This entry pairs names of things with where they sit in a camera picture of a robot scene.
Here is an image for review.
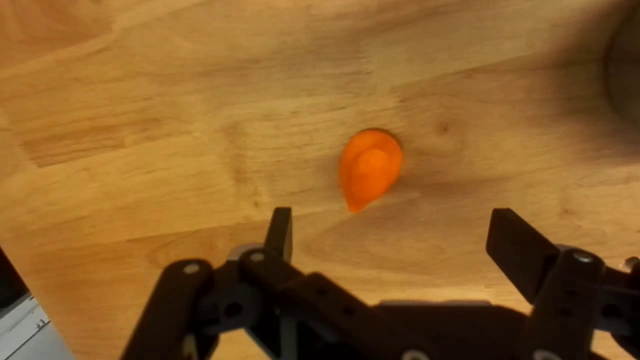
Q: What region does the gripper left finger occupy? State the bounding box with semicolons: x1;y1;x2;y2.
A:
120;207;416;360

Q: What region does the orange rubber duck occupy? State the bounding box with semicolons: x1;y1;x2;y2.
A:
339;128;404;214

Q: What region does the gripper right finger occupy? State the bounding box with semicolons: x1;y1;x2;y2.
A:
486;208;640;360

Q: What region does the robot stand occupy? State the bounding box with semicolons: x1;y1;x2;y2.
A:
0;247;76;360

